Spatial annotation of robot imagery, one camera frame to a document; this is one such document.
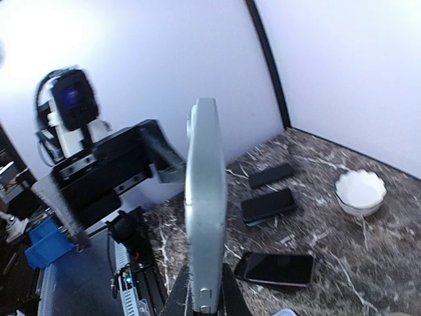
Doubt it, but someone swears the blue plastic bin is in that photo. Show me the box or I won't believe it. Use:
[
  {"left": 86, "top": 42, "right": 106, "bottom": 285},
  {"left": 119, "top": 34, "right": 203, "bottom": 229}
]
[{"left": 25, "top": 219, "right": 76, "bottom": 269}]

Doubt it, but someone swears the black front rail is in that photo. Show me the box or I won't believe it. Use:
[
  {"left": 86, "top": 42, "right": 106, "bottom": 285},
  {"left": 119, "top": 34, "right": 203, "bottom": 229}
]
[{"left": 131, "top": 207, "right": 172, "bottom": 316}]

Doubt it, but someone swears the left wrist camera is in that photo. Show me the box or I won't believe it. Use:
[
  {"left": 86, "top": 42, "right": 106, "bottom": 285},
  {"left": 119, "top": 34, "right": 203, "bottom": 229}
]
[{"left": 34, "top": 66, "right": 112, "bottom": 167}]

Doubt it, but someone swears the white slotted cable duct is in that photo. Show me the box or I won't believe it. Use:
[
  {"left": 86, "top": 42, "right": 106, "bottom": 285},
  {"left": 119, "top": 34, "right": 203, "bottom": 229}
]
[{"left": 114, "top": 242, "right": 150, "bottom": 316}]

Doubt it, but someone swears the light blue smartphone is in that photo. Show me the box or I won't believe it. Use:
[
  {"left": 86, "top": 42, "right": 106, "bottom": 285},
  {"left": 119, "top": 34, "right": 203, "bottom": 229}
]
[{"left": 184, "top": 98, "right": 228, "bottom": 315}]

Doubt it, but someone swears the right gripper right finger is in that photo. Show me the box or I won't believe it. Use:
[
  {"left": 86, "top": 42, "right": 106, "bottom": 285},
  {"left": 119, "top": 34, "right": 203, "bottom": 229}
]
[{"left": 218, "top": 263, "right": 252, "bottom": 316}]

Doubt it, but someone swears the stacked phone with teal edge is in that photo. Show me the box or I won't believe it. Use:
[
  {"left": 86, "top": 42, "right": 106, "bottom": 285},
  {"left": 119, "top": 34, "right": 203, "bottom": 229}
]
[{"left": 241, "top": 188, "right": 296, "bottom": 226}]

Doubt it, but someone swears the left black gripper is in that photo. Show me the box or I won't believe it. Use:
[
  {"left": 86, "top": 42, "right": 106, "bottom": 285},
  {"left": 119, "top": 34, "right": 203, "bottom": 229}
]
[{"left": 32, "top": 119, "right": 186, "bottom": 250}]

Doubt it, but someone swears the dark phone on table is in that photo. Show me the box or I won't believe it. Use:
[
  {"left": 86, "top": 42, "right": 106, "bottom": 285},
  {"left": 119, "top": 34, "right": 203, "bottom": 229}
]
[{"left": 234, "top": 252, "right": 315, "bottom": 288}]

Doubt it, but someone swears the black phone case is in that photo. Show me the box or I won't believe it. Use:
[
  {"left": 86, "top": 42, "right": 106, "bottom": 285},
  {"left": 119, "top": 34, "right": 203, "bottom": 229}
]
[{"left": 248, "top": 163, "right": 295, "bottom": 189}]

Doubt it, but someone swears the white fluted ceramic bowl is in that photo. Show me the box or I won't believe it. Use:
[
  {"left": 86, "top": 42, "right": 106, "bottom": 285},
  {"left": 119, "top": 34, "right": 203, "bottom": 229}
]
[{"left": 335, "top": 169, "right": 387, "bottom": 217}]

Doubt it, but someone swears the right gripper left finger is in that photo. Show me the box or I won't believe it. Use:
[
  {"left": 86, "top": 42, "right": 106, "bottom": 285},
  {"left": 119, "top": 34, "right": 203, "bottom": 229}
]
[{"left": 162, "top": 265, "right": 193, "bottom": 316}]

